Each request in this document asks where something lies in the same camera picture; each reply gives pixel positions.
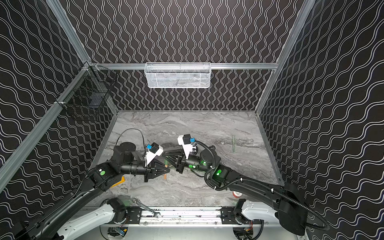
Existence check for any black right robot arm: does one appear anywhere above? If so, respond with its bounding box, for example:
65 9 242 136
163 150 330 236

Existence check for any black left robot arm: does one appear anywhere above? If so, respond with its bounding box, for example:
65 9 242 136
15 142 170 240

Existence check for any yellow cube block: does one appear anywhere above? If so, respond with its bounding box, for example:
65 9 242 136
111 176 126 188

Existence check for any silver wrench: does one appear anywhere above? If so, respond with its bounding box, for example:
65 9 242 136
131 198 162 218

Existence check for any red white tape roll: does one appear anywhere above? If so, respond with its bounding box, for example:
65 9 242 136
233 191 243 198

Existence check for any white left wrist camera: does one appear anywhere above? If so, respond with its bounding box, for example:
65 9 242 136
145 143 164 167

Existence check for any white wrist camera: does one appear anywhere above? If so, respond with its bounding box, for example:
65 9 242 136
178 134 198 159
145 143 164 167

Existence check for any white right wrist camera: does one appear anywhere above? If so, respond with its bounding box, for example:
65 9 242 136
178 134 198 159

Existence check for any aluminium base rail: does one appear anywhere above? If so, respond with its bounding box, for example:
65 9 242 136
126 207 251 228

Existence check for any white wire mesh basket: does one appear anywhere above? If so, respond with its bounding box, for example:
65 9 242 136
144 62 212 89

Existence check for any black wire basket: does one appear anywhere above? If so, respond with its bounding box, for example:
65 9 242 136
60 65 118 122

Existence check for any aluminium corner frame post left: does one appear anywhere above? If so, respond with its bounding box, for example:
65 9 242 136
46 0 92 63

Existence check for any aluminium corner frame post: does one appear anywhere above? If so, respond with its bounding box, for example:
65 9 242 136
255 0 316 116
46 0 92 63

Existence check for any aluminium corner frame post right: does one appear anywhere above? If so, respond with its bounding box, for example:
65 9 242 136
255 0 316 116

